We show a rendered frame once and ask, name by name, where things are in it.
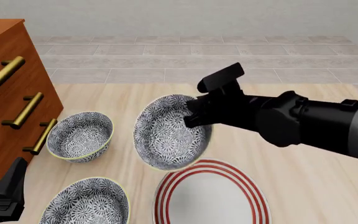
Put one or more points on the patterned black white bowl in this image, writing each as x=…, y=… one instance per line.
x=85, y=203
x=79, y=137
x=163, y=137

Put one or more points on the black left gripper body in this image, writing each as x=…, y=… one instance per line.
x=2, y=208

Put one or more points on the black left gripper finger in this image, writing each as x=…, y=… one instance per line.
x=11, y=184

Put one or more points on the wooden cabinet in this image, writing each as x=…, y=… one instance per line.
x=8, y=98

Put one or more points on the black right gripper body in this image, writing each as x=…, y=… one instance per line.
x=206, y=109

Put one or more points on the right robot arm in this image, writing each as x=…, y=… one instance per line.
x=306, y=123

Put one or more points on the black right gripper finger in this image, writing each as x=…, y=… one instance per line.
x=191, y=121

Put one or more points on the white plate with red rings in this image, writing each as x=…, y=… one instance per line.
x=210, y=200

